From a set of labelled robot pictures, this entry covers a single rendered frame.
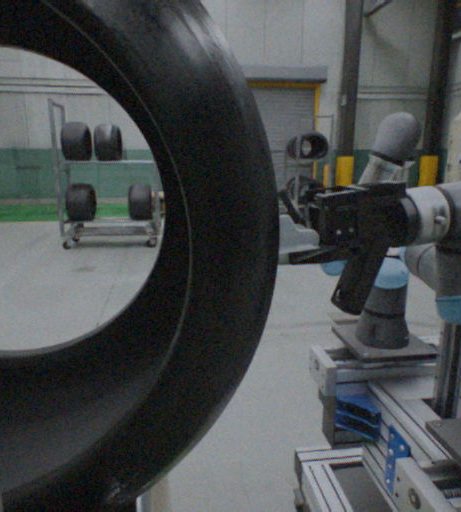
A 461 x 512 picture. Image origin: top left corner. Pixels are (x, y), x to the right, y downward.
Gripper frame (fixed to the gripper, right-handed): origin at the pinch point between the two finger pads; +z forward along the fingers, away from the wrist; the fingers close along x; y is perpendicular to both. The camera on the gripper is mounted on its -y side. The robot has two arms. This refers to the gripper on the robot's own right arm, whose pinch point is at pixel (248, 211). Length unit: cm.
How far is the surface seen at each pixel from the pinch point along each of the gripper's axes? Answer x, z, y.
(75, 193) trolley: 325, 322, 75
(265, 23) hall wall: 1053, 226, -204
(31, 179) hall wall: 733, 764, 143
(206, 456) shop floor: -7, 19, 106
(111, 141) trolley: 352, 274, 12
